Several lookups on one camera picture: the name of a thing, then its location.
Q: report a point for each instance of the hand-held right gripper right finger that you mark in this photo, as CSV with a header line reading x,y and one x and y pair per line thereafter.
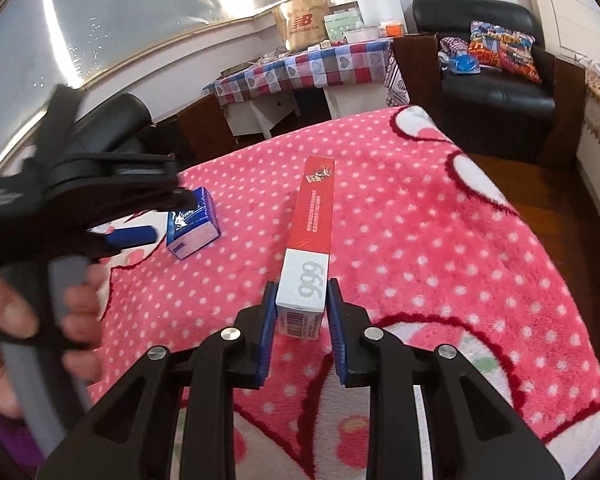
x,y
336,330

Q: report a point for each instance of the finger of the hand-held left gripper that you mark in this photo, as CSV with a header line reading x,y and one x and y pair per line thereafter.
x,y
130,236
172,199

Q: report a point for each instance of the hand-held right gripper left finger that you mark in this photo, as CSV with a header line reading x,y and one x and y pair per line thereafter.
x,y
267,330

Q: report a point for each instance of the small blue and white box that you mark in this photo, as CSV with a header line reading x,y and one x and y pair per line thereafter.
x,y
192,225

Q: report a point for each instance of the long red and white box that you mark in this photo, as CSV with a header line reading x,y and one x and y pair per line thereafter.
x,y
312,220

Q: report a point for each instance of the person's left hand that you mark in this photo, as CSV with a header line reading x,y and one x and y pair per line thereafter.
x,y
82,330

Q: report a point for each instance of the dark wooden side cabinet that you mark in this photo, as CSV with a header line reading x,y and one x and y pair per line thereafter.
x,y
205,125

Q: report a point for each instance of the large black leather armchair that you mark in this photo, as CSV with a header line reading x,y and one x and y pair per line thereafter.
x,y
125,110

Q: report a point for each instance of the pink polka dot blanket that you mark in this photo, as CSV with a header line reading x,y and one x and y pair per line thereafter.
x,y
405,260

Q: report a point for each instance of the checked tablecloth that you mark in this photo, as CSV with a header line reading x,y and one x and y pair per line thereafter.
x,y
305,67

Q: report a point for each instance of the white table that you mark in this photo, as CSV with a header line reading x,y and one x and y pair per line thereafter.
x,y
350,102

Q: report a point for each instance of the brown paper shopping bag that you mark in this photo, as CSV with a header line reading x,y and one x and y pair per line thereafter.
x,y
302,22

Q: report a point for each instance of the pale green box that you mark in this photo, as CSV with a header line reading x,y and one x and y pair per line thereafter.
x,y
342,25

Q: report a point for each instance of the white bowl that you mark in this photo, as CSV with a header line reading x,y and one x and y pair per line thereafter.
x,y
362,35

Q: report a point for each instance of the striped hanging cloth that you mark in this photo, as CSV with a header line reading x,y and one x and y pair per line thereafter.
x,y
397,82

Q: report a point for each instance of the dark wooden end table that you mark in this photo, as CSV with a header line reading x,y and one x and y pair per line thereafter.
x,y
417,70

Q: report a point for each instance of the small orange box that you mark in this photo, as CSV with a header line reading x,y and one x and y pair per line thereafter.
x,y
392,30

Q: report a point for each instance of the small black leather armchair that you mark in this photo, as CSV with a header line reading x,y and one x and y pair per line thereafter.
x,y
495,102

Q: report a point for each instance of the blue plastic bag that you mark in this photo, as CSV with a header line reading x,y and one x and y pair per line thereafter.
x,y
462,65

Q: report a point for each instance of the brown wooden bedside cabinet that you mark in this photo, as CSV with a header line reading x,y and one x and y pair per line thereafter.
x,y
562,110

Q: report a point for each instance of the colourful printed cushion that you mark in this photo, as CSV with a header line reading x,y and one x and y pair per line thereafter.
x,y
505,50

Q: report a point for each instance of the white headboard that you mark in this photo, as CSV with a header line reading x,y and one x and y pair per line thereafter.
x,y
565,10

